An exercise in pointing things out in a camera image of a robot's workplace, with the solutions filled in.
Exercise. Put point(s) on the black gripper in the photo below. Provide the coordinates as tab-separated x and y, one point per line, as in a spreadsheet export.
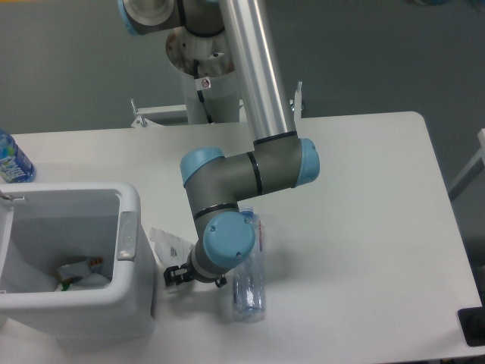
178	274

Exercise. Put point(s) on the white paper wrapper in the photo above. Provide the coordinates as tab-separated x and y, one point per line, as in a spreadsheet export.
171	250

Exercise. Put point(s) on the clear plastic bottle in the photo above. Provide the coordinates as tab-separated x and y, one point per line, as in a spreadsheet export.
249	301

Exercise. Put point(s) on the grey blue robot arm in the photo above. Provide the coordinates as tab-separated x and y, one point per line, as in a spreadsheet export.
280	159

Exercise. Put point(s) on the trash inside the can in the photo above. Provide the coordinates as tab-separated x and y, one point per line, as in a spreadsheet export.
83	275

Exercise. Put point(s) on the white plastic trash can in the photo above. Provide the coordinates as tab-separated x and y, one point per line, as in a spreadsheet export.
47	225

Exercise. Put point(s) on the blue labelled water bottle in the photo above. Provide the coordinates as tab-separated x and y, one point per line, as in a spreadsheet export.
15	165

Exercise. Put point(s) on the black clamp at table edge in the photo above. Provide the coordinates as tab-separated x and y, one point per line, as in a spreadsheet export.
472	323

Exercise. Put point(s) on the white metal table bracket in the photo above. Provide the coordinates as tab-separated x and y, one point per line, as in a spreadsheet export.
173	115

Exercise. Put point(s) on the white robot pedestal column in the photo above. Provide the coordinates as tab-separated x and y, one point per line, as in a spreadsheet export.
209	80

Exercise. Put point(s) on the white frame at right edge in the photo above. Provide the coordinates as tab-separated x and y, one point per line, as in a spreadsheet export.
473	167

